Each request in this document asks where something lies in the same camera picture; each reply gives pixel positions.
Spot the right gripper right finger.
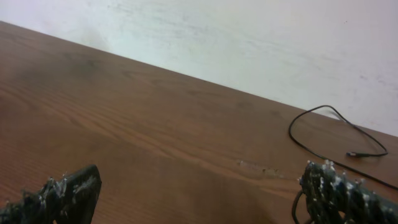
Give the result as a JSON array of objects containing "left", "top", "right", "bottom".
[{"left": 298, "top": 161, "right": 397, "bottom": 224}]

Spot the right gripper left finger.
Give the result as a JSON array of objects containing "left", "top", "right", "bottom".
[{"left": 1, "top": 164, "right": 102, "bottom": 224}]

